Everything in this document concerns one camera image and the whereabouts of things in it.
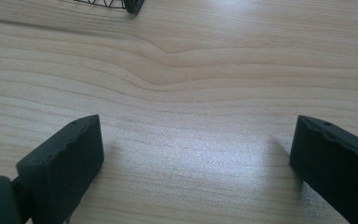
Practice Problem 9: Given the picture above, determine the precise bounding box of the black wire mesh basket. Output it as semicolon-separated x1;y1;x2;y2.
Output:
73;0;145;16

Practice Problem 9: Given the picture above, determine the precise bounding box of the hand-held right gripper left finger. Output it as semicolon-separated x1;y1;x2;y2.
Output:
16;114;105;224

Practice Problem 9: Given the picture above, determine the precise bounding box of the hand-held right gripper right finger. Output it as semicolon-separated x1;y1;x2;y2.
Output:
289;114;358;224

